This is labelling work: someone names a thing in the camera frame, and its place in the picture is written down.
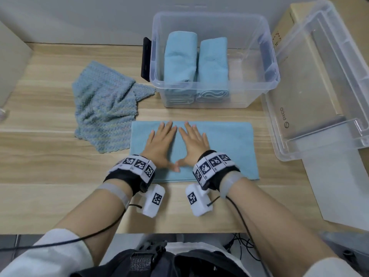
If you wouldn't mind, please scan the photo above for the white shirt sleeve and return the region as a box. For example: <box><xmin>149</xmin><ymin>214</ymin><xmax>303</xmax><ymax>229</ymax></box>
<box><xmin>0</xmin><ymin>228</ymin><xmax>94</xmax><ymax>277</ymax></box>
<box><xmin>303</xmin><ymin>257</ymin><xmax>364</xmax><ymax>277</ymax></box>

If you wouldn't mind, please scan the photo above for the clear plastic box lid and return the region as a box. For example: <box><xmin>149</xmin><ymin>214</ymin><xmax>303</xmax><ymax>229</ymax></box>
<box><xmin>261</xmin><ymin>0</ymin><xmax>369</xmax><ymax>162</ymax></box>

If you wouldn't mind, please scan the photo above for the black box latch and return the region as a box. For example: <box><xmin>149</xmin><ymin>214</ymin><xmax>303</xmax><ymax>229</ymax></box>
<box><xmin>141</xmin><ymin>37</ymin><xmax>152</xmax><ymax>82</ymax></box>

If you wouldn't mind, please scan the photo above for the person's left hand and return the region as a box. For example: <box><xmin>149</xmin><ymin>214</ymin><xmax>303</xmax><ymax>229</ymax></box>
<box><xmin>141</xmin><ymin>121</ymin><xmax>180</xmax><ymax>172</ymax></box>

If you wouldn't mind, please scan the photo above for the white plastic sheet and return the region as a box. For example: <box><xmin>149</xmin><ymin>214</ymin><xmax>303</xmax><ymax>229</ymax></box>
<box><xmin>301</xmin><ymin>148</ymin><xmax>369</xmax><ymax>232</ymax></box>

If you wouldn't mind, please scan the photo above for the folded light blue towel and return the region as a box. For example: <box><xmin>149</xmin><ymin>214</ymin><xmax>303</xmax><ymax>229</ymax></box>
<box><xmin>197</xmin><ymin>37</ymin><xmax>230</xmax><ymax>103</ymax></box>
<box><xmin>164</xmin><ymin>31</ymin><xmax>198</xmax><ymax>105</ymax></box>

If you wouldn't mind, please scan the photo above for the black marker wrist strap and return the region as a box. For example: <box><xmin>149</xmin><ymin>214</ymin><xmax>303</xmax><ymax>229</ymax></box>
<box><xmin>193</xmin><ymin>150</ymin><xmax>241</xmax><ymax>191</ymax></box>
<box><xmin>104</xmin><ymin>154</ymin><xmax>157</xmax><ymax>197</ymax></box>

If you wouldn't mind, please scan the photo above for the grey forearm band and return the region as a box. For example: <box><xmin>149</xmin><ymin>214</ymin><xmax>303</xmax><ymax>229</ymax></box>
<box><xmin>220</xmin><ymin>171</ymin><xmax>246</xmax><ymax>199</ymax></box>
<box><xmin>96</xmin><ymin>183</ymin><xmax>132</xmax><ymax>210</ymax></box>

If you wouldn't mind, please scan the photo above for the white panel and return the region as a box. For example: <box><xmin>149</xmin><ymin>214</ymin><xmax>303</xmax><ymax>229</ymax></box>
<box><xmin>0</xmin><ymin>21</ymin><xmax>33</xmax><ymax>108</ymax></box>

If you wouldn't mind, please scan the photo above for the person's left forearm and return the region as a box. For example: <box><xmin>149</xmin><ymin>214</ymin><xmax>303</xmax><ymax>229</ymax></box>
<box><xmin>53</xmin><ymin>182</ymin><xmax>136</xmax><ymax>266</ymax></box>

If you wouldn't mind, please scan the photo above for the person's right forearm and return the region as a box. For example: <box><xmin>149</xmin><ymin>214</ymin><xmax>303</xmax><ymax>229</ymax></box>
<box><xmin>220</xmin><ymin>177</ymin><xmax>346</xmax><ymax>277</ymax></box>

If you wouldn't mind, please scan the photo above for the crumpled blue-grey waffle towel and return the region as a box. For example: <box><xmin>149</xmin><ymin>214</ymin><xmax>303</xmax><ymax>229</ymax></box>
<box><xmin>72</xmin><ymin>61</ymin><xmax>156</xmax><ymax>154</ymax></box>

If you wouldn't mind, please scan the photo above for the black waist pack with buckle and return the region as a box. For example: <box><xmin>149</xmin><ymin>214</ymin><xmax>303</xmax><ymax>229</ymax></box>
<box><xmin>71</xmin><ymin>241</ymin><xmax>251</xmax><ymax>277</ymax></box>

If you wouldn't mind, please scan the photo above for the person's right hand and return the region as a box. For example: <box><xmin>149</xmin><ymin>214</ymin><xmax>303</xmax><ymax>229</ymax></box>
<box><xmin>174</xmin><ymin>122</ymin><xmax>210</xmax><ymax>168</ymax></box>

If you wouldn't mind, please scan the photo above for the bundle of black floor cables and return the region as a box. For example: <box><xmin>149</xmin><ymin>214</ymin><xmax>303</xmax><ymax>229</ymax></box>
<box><xmin>224</xmin><ymin>234</ymin><xmax>261</xmax><ymax>262</ymax></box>

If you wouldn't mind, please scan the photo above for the black camera cable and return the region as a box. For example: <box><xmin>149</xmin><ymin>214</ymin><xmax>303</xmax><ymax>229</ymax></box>
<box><xmin>0</xmin><ymin>204</ymin><xmax>142</xmax><ymax>252</ymax></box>
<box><xmin>207</xmin><ymin>195</ymin><xmax>273</xmax><ymax>277</ymax></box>

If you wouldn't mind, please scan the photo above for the clear plastic storage box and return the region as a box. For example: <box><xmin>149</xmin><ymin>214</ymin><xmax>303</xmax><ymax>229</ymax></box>
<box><xmin>149</xmin><ymin>11</ymin><xmax>281</xmax><ymax>109</ymax></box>

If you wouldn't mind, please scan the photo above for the light blue towel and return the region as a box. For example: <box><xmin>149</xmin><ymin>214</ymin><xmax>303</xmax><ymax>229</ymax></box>
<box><xmin>164</xmin><ymin>31</ymin><xmax>198</xmax><ymax>105</ymax></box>
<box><xmin>197</xmin><ymin>37</ymin><xmax>230</xmax><ymax>103</ymax></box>
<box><xmin>129</xmin><ymin>121</ymin><xmax>260</xmax><ymax>183</ymax></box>

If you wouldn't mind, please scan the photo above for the brown cardboard box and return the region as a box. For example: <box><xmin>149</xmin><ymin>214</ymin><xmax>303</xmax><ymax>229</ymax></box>
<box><xmin>271</xmin><ymin>0</ymin><xmax>369</xmax><ymax>115</ymax></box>

